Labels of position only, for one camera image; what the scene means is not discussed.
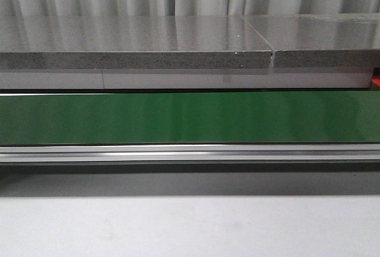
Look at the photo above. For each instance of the green conveyor belt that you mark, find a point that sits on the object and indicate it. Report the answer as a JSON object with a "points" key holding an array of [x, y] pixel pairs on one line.
{"points": [[152, 118]]}

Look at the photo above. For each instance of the aluminium conveyor side rail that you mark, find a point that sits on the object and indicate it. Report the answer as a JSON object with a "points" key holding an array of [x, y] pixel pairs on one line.
{"points": [[106, 155]]}

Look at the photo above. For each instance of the grey stone countertop slab left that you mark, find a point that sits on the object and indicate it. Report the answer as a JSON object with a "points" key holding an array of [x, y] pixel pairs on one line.
{"points": [[137, 42]]}

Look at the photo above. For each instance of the red plastic tray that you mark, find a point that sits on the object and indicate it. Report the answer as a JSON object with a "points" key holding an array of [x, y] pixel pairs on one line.
{"points": [[375, 83]]}

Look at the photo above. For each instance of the grey stone countertop slab right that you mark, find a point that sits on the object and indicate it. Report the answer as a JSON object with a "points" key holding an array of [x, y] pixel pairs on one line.
{"points": [[320, 41]]}

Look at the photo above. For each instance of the grey stone countertop slab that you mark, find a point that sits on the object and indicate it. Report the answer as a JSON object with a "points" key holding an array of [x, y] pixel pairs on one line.
{"points": [[137, 42], [320, 41]]}

